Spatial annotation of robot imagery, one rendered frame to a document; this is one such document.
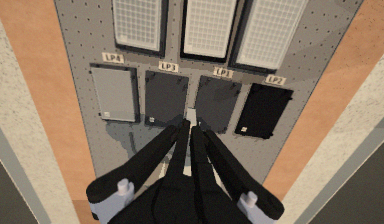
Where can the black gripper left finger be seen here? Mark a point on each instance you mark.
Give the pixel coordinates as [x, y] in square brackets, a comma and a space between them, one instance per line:
[112, 192]

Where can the grey perforated base plate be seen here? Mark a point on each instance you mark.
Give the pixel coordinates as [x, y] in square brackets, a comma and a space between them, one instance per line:
[87, 30]

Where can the beige label plate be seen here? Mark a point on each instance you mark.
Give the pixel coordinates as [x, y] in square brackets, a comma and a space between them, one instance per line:
[275, 79]
[168, 66]
[223, 72]
[109, 57]

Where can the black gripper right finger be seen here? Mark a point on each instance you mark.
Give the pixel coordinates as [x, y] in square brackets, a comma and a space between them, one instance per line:
[255, 201]

